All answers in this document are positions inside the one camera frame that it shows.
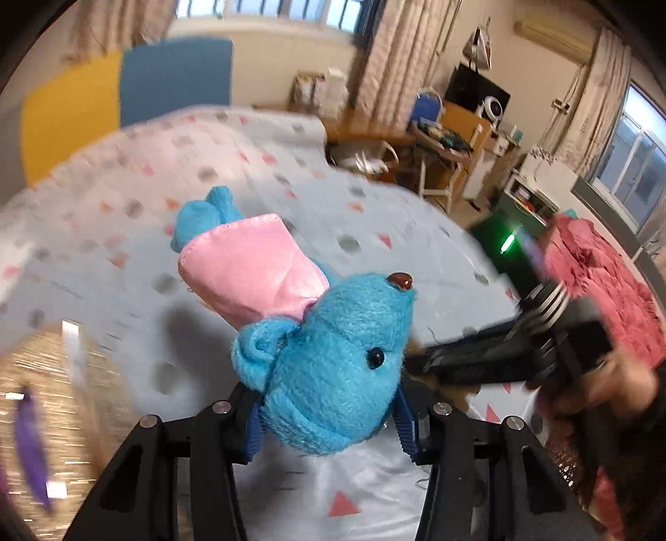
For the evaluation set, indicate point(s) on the barred window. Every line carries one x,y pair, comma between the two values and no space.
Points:
281,13

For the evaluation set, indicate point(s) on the sliding glass window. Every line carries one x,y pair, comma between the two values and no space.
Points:
635,151

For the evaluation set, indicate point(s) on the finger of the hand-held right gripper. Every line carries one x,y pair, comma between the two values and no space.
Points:
447,364

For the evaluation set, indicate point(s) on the white storage shelf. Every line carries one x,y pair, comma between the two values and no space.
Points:
541,182

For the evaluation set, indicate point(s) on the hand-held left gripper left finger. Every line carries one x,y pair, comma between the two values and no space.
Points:
255,432

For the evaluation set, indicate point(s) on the black monitor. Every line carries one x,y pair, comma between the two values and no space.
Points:
471,86

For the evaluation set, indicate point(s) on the white round fan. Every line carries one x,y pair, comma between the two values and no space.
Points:
491,108

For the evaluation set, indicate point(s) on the blue plush toy pink dress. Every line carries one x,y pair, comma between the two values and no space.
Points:
322,364

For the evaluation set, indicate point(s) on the person's right forearm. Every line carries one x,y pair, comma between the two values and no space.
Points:
645,458

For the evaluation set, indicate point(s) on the person's patterned clothing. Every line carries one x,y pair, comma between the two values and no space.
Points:
572,468

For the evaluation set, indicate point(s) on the person's right hand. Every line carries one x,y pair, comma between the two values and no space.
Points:
609,379

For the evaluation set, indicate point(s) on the ornate gold tissue box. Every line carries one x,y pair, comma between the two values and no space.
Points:
62,364

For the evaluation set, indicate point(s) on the pink fluffy blanket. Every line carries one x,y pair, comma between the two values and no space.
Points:
598,270

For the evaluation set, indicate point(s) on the beige patterned curtain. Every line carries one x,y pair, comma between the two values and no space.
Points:
406,57
119,26
588,104

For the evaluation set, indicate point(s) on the grey yellow blue headboard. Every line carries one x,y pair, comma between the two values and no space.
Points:
171,83

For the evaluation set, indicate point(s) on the wooden desk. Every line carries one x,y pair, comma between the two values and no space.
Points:
463,130

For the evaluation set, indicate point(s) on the metal tin can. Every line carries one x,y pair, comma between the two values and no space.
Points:
306,91

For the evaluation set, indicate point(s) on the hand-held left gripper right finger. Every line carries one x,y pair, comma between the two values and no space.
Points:
406,432

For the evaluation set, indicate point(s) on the purple tissue pack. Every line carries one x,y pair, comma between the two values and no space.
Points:
31,452

